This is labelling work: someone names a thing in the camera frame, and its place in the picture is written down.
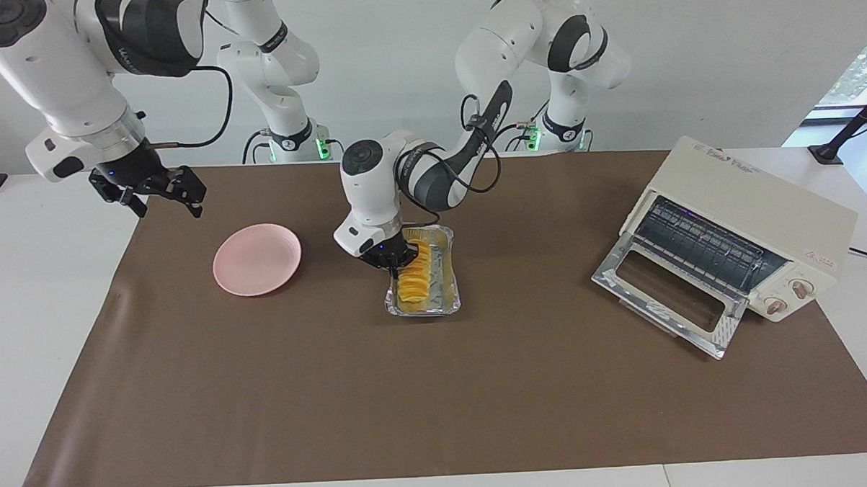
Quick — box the sliced yellow bread loaf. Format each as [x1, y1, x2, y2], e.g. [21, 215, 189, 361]
[395, 238, 436, 305]

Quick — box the aluminium foil tray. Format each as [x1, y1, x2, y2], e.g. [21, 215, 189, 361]
[383, 224, 463, 319]

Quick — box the glass and metal oven door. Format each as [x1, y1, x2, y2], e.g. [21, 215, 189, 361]
[590, 227, 752, 365]

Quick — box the cream toaster oven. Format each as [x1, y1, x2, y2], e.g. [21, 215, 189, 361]
[616, 130, 863, 329]

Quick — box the pink round plate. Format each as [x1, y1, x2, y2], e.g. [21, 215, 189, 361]
[210, 221, 304, 299]

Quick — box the brown paper table mat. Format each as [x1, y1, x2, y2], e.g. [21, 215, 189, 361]
[7, 142, 867, 487]

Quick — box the window with greenery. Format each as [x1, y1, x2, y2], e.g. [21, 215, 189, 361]
[808, 23, 867, 112]

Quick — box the black right base cable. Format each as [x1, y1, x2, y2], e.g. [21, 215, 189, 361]
[240, 129, 272, 164]

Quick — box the black base cable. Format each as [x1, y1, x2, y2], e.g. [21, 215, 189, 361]
[499, 99, 555, 154]
[240, 129, 272, 164]

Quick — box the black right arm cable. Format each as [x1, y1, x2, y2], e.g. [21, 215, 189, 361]
[143, 63, 236, 151]

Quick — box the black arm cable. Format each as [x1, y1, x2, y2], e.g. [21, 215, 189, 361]
[143, 63, 236, 151]
[399, 90, 507, 231]

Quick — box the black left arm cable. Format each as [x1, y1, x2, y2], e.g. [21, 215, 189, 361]
[399, 90, 507, 231]

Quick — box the black left base cable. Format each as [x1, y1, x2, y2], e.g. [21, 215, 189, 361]
[499, 99, 555, 154]

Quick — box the wire oven rack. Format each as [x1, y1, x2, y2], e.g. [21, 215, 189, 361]
[632, 192, 791, 300]

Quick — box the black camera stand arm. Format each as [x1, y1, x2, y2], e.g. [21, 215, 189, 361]
[805, 84, 867, 167]

